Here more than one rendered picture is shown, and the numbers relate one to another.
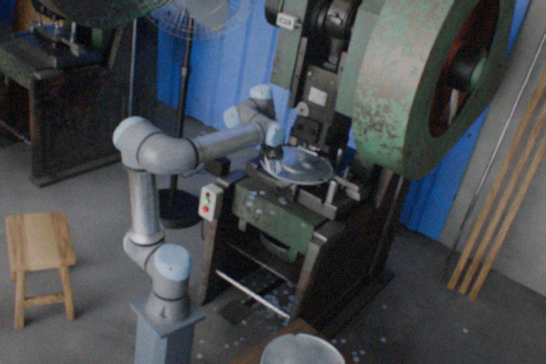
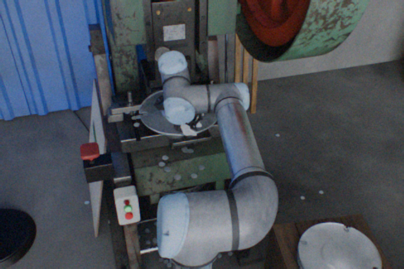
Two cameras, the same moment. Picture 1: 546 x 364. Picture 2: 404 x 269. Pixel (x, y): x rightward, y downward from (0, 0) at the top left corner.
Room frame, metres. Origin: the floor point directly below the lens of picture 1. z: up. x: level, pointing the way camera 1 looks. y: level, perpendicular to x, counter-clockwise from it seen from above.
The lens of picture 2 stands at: (1.11, 0.78, 1.67)
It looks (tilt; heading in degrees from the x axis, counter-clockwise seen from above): 39 degrees down; 313
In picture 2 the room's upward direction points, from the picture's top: 1 degrees clockwise
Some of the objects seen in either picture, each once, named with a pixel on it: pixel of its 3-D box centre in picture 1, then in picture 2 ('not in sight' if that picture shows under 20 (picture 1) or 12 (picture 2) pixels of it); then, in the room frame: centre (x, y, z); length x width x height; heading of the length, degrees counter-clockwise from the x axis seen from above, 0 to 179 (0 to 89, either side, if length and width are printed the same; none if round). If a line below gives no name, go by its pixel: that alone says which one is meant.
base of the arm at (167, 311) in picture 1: (169, 297); not in sight; (1.43, 0.26, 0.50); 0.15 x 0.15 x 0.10
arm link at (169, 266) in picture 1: (171, 269); not in sight; (1.44, 0.27, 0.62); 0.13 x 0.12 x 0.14; 50
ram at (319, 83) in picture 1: (322, 101); (172, 34); (2.08, -0.12, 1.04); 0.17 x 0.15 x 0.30; 149
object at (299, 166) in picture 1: (296, 164); (179, 110); (2.01, -0.08, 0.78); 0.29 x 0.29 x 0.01
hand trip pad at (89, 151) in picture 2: not in sight; (91, 157); (2.09, 0.26, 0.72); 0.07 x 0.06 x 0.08; 149
